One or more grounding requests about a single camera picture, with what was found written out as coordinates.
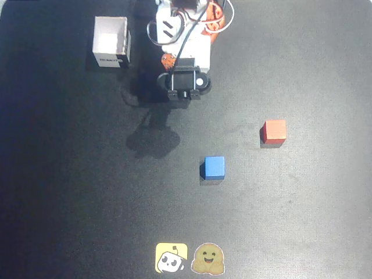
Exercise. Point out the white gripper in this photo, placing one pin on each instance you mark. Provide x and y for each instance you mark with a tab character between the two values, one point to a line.
200	59

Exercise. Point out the red wooden cube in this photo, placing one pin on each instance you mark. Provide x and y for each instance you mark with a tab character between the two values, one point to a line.
274	131

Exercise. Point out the blue wooden cube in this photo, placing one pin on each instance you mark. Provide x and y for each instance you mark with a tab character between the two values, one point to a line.
214	167

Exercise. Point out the white open cardboard box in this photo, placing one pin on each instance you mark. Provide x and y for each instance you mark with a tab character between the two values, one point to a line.
112	40

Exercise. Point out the black table mat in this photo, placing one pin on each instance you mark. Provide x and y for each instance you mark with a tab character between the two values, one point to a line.
290	203

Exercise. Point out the yellow robot sticker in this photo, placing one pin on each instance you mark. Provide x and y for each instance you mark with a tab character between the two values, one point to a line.
171	258

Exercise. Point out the hugging face emoji sticker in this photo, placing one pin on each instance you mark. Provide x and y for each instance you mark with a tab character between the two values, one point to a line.
207	259

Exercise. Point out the black webcam with mount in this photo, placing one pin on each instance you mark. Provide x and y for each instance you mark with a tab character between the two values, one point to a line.
183	81

